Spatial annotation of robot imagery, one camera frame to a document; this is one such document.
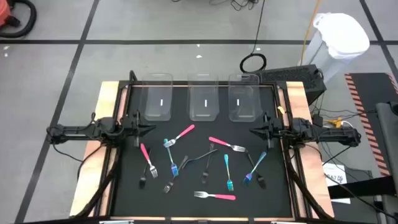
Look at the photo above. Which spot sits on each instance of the white paper sheet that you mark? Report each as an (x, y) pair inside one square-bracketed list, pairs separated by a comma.
[(334, 172)]

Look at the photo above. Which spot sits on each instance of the grey trash can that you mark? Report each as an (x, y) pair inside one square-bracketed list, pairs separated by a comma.
[(320, 62)]

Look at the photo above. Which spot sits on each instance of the black table mat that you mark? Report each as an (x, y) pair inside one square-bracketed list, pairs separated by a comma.
[(192, 208)]

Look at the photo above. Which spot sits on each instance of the dark metal fork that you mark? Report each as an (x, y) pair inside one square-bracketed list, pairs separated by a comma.
[(260, 182), (199, 157), (168, 187), (142, 182), (205, 177)]

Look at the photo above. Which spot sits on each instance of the black metal table frame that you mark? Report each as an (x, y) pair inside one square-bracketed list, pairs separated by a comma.
[(180, 83)]

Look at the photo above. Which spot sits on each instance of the iridescent rainbow fork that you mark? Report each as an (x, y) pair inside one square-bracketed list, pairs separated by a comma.
[(226, 160), (247, 178), (174, 169)]

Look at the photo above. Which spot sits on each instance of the clear plastic bin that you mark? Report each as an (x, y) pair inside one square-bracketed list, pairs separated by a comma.
[(203, 93), (244, 93), (155, 93)]

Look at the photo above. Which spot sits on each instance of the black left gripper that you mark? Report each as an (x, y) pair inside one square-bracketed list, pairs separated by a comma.
[(138, 130)]

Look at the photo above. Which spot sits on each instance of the black computer case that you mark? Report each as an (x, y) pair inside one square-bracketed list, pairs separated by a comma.
[(295, 76)]

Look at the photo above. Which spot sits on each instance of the black metal beam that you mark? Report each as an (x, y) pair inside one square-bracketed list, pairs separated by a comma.
[(357, 188)]

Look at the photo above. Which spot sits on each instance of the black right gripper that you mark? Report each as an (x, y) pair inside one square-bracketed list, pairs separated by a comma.
[(270, 132)]

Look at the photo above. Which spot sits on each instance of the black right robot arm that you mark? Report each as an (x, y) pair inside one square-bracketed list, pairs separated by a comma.
[(326, 135)]

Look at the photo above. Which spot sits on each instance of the black hazard-striped floor mat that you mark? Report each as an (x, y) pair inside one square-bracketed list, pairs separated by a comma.
[(370, 90)]

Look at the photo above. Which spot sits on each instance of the silver metal bracket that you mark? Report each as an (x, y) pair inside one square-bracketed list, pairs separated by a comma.
[(116, 222), (289, 222)]

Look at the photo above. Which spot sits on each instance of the orange shop vacuum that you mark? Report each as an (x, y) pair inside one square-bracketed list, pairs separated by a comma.
[(3, 14)]

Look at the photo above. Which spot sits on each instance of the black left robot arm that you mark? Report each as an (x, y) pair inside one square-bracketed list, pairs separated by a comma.
[(77, 132)]

